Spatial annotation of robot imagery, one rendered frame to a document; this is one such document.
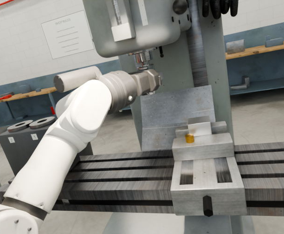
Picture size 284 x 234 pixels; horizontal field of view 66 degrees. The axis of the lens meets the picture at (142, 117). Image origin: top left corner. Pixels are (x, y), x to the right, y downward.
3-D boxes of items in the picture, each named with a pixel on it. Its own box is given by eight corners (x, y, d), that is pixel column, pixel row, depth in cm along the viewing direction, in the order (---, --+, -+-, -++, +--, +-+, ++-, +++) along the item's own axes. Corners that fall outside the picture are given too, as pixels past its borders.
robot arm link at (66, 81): (132, 105, 48) (93, 124, 40) (103, 116, 55) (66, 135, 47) (110, 56, 47) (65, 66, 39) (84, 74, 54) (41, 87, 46)
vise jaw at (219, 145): (234, 156, 54) (233, 142, 53) (174, 161, 58) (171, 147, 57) (230, 145, 59) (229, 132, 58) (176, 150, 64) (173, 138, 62)
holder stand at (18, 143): (64, 177, 78) (45, 125, 72) (16, 180, 84) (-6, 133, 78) (80, 159, 89) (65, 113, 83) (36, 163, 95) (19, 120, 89)
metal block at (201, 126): (213, 142, 60) (210, 121, 59) (190, 144, 62) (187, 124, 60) (211, 134, 65) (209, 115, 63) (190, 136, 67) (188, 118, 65)
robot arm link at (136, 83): (157, 60, 54) (126, 69, 45) (164, 98, 57) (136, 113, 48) (120, 67, 62) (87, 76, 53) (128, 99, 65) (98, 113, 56)
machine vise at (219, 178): (247, 215, 45) (243, 169, 42) (175, 216, 49) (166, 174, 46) (225, 141, 77) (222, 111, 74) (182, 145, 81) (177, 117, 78)
